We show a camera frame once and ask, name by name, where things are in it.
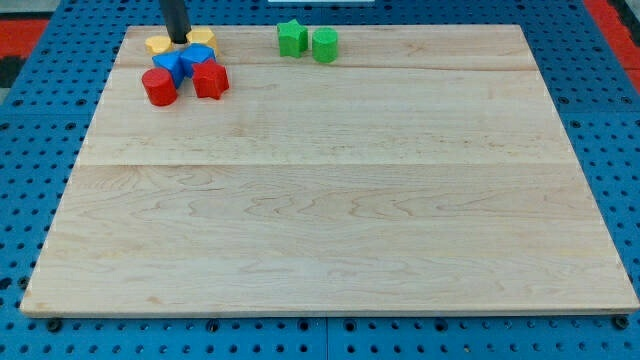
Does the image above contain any black cylindrical robot arm tip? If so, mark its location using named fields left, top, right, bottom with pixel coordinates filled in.
left=159, top=0, right=191, bottom=44

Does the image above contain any yellow hexagon block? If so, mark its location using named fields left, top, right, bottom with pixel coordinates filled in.
left=186, top=26, right=219, bottom=56

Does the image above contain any light wooden board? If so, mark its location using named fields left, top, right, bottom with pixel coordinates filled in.
left=21, top=25, right=639, bottom=318

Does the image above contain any green cylinder block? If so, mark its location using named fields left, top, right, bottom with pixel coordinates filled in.
left=312, top=27, right=339, bottom=63

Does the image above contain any green star block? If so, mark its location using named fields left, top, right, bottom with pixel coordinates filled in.
left=276, top=19, right=308, bottom=58

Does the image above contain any red star block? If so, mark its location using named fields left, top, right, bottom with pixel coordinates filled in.
left=192, top=59, right=230, bottom=100

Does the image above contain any blue cube block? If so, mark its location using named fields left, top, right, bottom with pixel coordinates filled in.
left=179, top=43, right=216, bottom=78

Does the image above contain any red cylinder block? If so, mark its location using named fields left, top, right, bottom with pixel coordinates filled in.
left=141, top=68, right=178, bottom=106

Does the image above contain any blue triangle block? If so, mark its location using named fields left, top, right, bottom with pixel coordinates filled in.
left=152, top=51, right=185, bottom=89

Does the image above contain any yellow heart block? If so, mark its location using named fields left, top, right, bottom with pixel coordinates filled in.
left=144, top=35, right=174, bottom=56

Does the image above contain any blue perforated pegboard base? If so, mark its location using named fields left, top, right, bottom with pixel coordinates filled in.
left=1, top=0, right=639, bottom=359

